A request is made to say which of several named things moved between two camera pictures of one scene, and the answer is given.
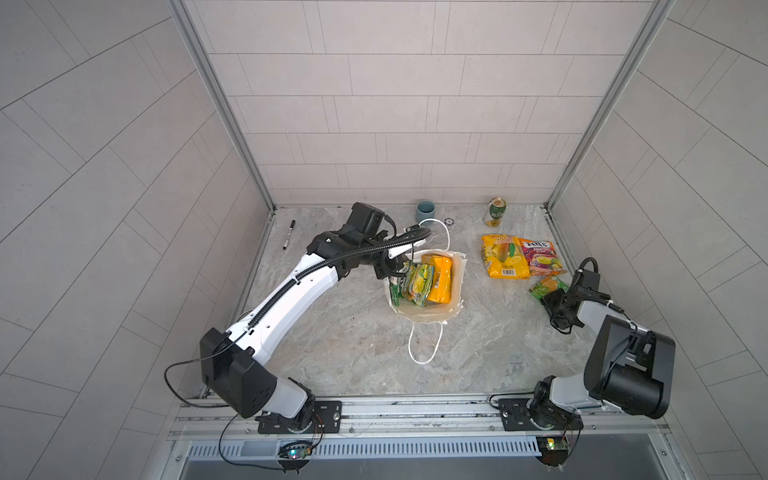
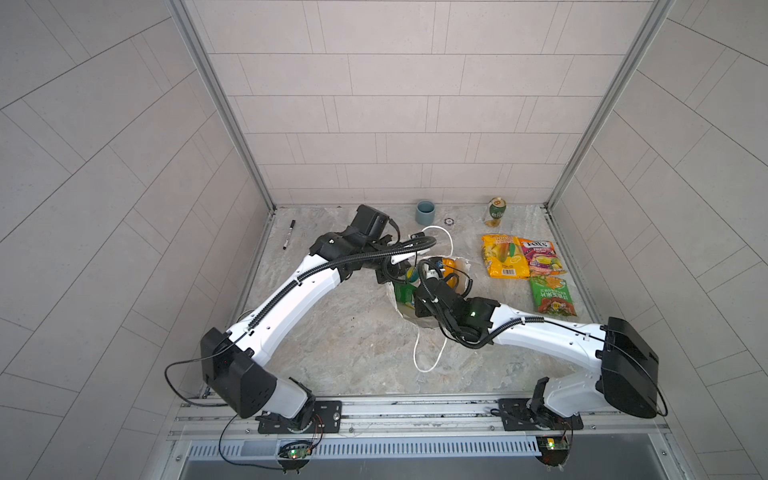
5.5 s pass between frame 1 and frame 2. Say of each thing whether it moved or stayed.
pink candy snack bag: stayed
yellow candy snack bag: stayed
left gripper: stayed
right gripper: moved
